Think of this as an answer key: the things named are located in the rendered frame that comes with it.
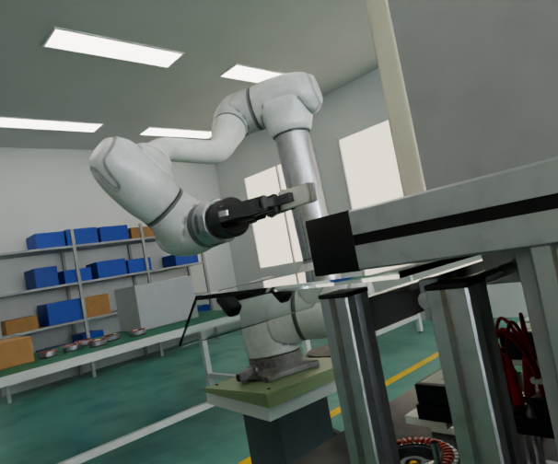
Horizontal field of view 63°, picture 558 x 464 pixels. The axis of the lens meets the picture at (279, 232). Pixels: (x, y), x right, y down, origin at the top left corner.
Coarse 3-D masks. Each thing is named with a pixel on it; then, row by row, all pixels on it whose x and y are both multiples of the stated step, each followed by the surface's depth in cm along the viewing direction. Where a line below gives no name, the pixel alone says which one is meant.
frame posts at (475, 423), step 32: (352, 288) 39; (448, 288) 30; (480, 288) 31; (352, 320) 37; (448, 320) 31; (480, 320) 30; (352, 352) 37; (448, 352) 31; (480, 352) 29; (352, 384) 37; (384, 384) 38; (448, 384) 31; (480, 384) 29; (352, 416) 38; (384, 416) 37; (480, 416) 29; (512, 416) 31; (352, 448) 38; (384, 448) 38; (480, 448) 30; (512, 448) 30
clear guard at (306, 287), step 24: (408, 264) 38; (432, 264) 36; (240, 288) 50; (264, 288) 43; (288, 288) 41; (312, 288) 68; (192, 312) 53; (216, 312) 56; (240, 312) 59; (264, 312) 63; (288, 312) 68; (192, 336) 56; (216, 336) 59
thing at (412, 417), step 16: (416, 384) 52; (432, 384) 51; (432, 400) 51; (512, 400) 48; (416, 416) 53; (432, 416) 51; (448, 416) 50; (528, 416) 44; (528, 432) 44; (544, 432) 43; (528, 448) 47
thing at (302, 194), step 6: (300, 186) 71; (306, 186) 70; (282, 192) 74; (294, 192) 72; (300, 192) 71; (306, 192) 70; (312, 192) 70; (294, 198) 72; (300, 198) 71; (306, 198) 70; (312, 198) 70; (282, 204) 74; (288, 204) 73; (294, 204) 72; (300, 204) 72
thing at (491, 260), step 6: (498, 252) 45; (504, 252) 44; (510, 252) 44; (486, 258) 46; (492, 258) 45; (498, 258) 45; (504, 258) 44; (510, 258) 44; (486, 264) 46; (492, 264) 45; (498, 264) 45; (516, 264) 44; (516, 270) 44; (510, 276) 44; (516, 276) 44; (498, 282) 45; (504, 282) 45; (510, 282) 44; (516, 282) 44
